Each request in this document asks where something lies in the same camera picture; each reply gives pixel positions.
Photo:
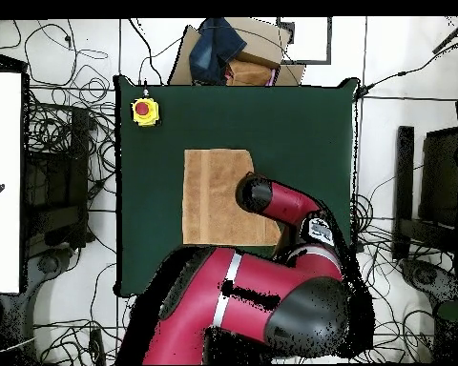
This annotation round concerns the tan terry towel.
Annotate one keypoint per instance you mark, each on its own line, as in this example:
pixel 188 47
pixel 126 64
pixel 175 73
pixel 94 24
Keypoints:
pixel 210 198

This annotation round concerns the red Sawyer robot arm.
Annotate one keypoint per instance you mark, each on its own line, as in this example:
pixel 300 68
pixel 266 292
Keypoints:
pixel 252 297

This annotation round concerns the dark green tablecloth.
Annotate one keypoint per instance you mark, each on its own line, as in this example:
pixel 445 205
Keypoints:
pixel 175 114

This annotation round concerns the yellow emergency stop button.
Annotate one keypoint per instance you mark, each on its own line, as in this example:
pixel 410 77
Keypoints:
pixel 145 111

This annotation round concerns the tan towel in box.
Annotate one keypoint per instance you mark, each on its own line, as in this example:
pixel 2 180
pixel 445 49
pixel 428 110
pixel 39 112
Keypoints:
pixel 248 74

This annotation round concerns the black equipment stand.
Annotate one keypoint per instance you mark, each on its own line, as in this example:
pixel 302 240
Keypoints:
pixel 79 171

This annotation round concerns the blue denim jeans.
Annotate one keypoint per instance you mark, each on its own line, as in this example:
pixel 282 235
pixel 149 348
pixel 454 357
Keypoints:
pixel 213 49

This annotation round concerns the brown cardboard box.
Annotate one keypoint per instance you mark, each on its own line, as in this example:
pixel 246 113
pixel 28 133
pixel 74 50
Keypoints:
pixel 261 42

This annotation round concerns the long black bar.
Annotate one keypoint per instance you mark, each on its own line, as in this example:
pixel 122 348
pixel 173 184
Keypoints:
pixel 403 190

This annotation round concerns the black power strip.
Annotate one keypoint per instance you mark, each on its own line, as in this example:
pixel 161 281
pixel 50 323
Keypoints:
pixel 96 345

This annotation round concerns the black panel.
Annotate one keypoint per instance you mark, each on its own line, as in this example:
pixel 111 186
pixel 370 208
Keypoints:
pixel 439 175

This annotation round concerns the white desk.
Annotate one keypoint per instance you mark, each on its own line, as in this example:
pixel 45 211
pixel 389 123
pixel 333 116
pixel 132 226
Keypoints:
pixel 4 152

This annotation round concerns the dark rod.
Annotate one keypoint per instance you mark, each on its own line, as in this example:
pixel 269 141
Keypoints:
pixel 452 36

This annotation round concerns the dark square frame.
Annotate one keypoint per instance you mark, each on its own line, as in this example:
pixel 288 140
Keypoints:
pixel 309 61

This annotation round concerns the black pedestal leg with knob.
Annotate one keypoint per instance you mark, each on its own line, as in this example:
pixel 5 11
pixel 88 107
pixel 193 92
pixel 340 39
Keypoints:
pixel 423 276
pixel 49 264

